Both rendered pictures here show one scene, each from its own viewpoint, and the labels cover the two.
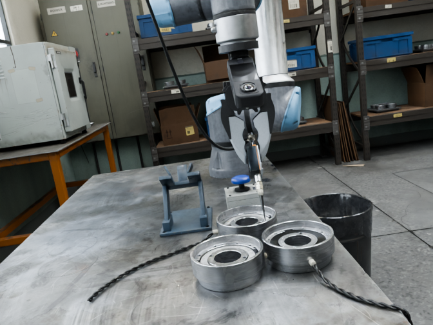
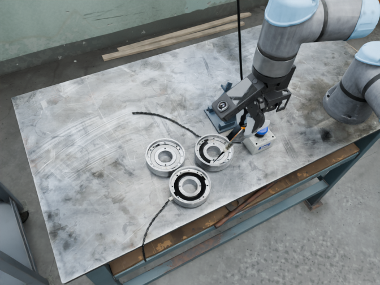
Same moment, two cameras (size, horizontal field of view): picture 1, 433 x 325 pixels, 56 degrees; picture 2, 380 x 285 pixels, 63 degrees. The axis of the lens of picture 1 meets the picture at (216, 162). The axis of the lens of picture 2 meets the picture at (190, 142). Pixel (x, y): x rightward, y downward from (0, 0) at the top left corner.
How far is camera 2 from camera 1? 0.70 m
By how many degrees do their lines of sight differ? 62
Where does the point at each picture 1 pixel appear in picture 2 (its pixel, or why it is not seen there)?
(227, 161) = (332, 98)
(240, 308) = (135, 176)
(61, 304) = (129, 103)
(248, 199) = (249, 141)
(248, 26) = (264, 67)
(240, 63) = (252, 82)
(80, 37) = not seen: outside the picture
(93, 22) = not seen: outside the picture
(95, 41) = not seen: outside the picture
